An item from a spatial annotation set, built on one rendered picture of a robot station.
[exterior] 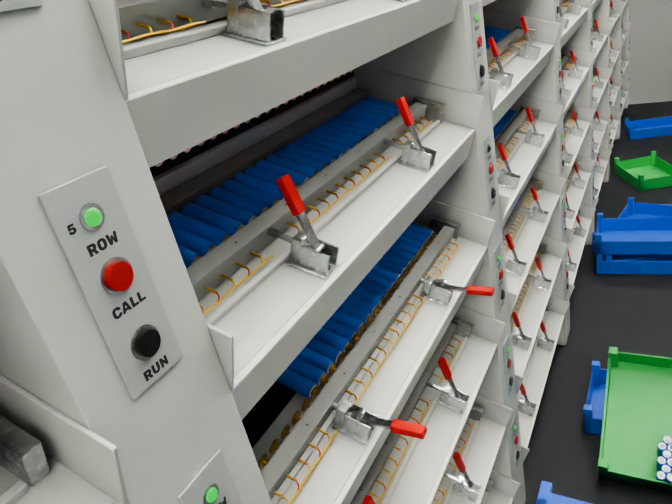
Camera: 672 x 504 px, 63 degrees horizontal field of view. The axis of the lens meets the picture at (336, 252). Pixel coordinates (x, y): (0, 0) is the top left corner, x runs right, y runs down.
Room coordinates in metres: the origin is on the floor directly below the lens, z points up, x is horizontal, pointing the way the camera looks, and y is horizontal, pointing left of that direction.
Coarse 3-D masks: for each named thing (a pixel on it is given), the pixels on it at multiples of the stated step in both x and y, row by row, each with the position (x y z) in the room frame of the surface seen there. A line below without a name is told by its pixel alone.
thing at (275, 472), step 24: (432, 264) 0.74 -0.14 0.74; (408, 288) 0.66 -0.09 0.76; (384, 312) 0.61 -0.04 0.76; (360, 360) 0.53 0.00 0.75; (336, 384) 0.49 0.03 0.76; (312, 408) 0.46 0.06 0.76; (312, 432) 0.43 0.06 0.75; (336, 432) 0.44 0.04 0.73; (288, 456) 0.40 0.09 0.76; (264, 480) 0.38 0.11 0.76
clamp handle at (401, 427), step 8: (360, 416) 0.45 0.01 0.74; (368, 416) 0.45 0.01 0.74; (368, 424) 0.44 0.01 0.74; (376, 424) 0.44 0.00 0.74; (384, 424) 0.43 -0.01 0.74; (392, 424) 0.43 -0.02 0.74; (400, 424) 0.43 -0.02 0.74; (408, 424) 0.42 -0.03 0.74; (416, 424) 0.42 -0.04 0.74; (392, 432) 0.42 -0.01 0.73; (400, 432) 0.42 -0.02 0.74; (408, 432) 0.41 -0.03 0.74; (416, 432) 0.41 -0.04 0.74; (424, 432) 0.41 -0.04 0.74
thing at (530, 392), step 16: (560, 304) 1.40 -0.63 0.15; (544, 320) 1.36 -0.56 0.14; (560, 320) 1.37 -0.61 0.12; (544, 336) 1.26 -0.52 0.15; (544, 352) 1.23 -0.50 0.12; (528, 368) 1.17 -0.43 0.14; (544, 368) 1.17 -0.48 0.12; (528, 384) 1.12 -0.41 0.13; (544, 384) 1.12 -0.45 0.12; (528, 400) 1.04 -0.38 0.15; (528, 416) 1.02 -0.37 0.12; (528, 432) 0.97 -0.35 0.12; (528, 448) 0.88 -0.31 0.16
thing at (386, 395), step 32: (448, 224) 0.83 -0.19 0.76; (480, 224) 0.81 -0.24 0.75; (480, 256) 0.78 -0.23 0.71; (416, 320) 0.63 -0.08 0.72; (448, 320) 0.66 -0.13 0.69; (416, 352) 0.57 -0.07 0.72; (384, 384) 0.52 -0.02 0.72; (288, 416) 0.47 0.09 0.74; (384, 416) 0.47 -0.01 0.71; (256, 448) 0.43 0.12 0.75; (320, 448) 0.43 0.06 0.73; (352, 448) 0.43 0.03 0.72; (320, 480) 0.40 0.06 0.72; (352, 480) 0.40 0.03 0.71
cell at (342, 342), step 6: (324, 330) 0.58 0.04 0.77; (318, 336) 0.57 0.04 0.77; (324, 336) 0.57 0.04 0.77; (330, 336) 0.57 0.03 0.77; (336, 336) 0.57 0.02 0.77; (330, 342) 0.56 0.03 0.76; (336, 342) 0.56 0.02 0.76; (342, 342) 0.56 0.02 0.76; (348, 342) 0.57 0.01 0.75; (342, 348) 0.56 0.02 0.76
